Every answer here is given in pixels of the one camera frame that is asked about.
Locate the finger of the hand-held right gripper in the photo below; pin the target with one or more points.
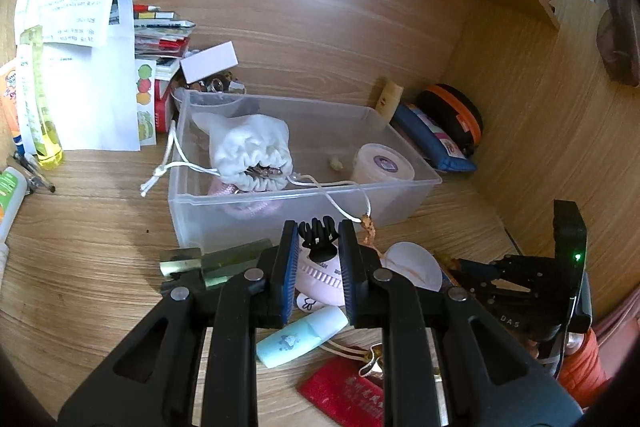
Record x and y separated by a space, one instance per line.
475 268

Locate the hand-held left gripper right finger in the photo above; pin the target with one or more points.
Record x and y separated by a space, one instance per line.
350 277

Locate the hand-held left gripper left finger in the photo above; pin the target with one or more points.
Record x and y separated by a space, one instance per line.
287 274

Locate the black hair claw clip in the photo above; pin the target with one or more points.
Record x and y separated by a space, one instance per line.
317 234

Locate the clear plastic storage box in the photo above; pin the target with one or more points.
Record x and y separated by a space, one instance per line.
300 127

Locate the wooden desktop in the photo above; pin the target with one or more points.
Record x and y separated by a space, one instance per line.
100 237

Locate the pink round case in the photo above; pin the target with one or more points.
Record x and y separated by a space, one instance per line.
320 279

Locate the white round pad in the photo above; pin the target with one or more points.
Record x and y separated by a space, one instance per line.
412 264

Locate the light blue small tube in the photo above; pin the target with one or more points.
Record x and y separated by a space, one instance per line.
300 337

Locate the pink cloth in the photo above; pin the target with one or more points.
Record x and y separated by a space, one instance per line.
620 327

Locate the gold bell charm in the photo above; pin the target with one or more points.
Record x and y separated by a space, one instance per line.
371 359

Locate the pink fabric pouch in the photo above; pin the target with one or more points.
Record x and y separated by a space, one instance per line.
235 202

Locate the small beige crumb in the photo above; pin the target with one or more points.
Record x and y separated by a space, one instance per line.
336 163

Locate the white tape roll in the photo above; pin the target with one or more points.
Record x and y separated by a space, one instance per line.
382 164

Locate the red charm pouch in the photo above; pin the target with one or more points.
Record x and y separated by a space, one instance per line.
340 394

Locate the blue fabric pouch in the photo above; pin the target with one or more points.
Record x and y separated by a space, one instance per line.
430 139

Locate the black orange round case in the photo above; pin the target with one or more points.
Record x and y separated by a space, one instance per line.
450 109

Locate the beige wooden block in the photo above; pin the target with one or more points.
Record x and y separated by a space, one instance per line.
389 99

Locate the clear cup of trinkets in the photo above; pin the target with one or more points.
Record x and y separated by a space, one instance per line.
215 89

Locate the red box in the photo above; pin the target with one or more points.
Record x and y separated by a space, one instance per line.
162 107

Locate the fruit sticker sheet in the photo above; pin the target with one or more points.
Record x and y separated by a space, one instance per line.
145 102

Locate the white small carton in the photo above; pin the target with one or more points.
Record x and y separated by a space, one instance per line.
210 61

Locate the white curled paper sheet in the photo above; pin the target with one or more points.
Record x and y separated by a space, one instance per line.
95 97

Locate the dark brown object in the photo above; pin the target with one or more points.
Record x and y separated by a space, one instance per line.
620 37

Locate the black pen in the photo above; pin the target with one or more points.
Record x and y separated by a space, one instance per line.
35 174

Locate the stack of booklets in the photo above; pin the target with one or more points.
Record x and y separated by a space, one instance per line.
162 32

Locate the white green tube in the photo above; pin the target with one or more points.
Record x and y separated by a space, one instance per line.
11 202

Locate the yellow liquid bottle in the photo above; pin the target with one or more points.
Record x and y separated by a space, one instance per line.
42 117

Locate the orange sunscreen tube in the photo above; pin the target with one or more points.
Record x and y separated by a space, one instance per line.
10 102

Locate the white printed paper note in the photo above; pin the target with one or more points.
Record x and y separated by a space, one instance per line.
75 14

